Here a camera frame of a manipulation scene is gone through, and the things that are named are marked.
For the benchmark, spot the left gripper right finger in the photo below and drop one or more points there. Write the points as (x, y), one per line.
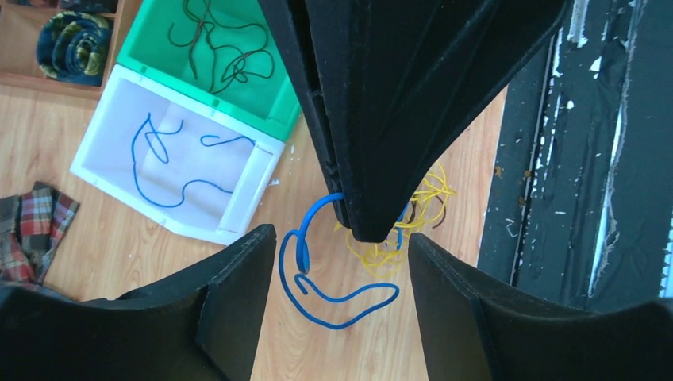
(476, 327)

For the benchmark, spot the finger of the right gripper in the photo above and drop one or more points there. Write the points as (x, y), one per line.
(420, 71)
(313, 38)

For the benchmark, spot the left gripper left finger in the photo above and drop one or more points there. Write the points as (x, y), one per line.
(200, 323)

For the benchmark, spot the green plastic bin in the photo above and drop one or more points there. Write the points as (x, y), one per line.
(220, 53)

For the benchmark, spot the white plastic bin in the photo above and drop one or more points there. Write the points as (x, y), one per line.
(190, 168)

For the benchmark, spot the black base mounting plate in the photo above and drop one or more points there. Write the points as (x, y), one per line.
(580, 208)

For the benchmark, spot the plaid cloth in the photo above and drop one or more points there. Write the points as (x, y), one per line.
(33, 225)

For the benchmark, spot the rolled belt bottom left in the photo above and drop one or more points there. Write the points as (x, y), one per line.
(72, 47)

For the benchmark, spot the wooden compartment tray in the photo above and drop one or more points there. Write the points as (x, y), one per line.
(21, 23)

